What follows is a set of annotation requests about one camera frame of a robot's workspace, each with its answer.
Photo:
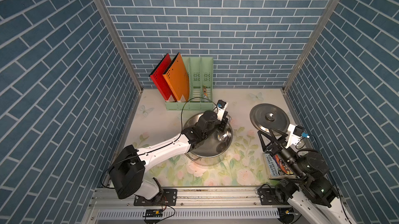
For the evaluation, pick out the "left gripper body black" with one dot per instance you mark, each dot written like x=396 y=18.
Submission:
x=221 y=127

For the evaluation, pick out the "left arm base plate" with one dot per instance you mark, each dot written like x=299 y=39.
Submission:
x=168 y=197

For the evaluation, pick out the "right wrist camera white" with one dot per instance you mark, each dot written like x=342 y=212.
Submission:
x=295 y=135

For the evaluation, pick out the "colourful children's book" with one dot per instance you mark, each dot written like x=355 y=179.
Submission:
x=276 y=169

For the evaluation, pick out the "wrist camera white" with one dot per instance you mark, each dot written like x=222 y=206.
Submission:
x=222 y=110
x=295 y=135

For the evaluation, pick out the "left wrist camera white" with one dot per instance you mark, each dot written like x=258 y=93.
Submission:
x=222 y=110

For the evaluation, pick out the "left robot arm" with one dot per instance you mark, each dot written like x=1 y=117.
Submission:
x=127 y=171

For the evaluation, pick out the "steel pot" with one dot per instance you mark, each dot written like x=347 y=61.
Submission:
x=212 y=143

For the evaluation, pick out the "small circuit board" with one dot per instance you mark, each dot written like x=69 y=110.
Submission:
x=153 y=213

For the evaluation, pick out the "green file organizer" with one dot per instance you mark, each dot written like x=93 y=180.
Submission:
x=200 y=71

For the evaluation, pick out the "small item in organizer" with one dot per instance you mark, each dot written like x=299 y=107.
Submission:
x=205 y=93

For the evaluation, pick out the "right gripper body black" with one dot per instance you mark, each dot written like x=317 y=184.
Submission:
x=277 y=149

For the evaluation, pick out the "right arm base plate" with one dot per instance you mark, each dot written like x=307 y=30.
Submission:
x=269 y=196

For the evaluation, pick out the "red folder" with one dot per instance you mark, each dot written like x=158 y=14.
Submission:
x=159 y=80

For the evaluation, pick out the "metal ladle spoon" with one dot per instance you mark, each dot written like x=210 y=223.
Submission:
x=223 y=136

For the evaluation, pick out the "orange folder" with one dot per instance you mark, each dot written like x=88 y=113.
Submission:
x=177 y=79

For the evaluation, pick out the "steel pot lid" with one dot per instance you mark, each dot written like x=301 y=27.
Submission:
x=265 y=116

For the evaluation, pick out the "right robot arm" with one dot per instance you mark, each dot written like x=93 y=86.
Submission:
x=310 y=192

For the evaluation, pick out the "aluminium front rail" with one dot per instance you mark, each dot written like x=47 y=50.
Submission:
x=196 y=205

